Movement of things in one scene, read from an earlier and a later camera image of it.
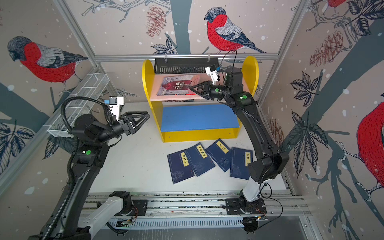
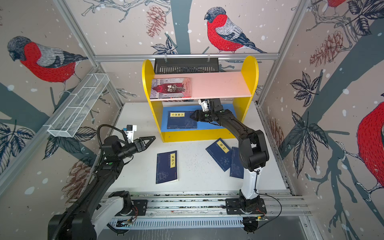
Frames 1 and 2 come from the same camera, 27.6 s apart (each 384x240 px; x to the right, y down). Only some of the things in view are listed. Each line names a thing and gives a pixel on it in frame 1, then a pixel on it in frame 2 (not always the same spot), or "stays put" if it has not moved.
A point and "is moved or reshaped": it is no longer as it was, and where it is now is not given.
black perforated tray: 183,66 stays put
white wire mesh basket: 91,86 stays put
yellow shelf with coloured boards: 184,115 stays put
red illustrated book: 173,85 is moved or reshaped
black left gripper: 128,122 -> 139,144
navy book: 199,158 -> 180,119
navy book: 240,159 stays put
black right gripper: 205,87 -> 200,115
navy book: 179,166 -> 167,167
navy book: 221,154 stays put
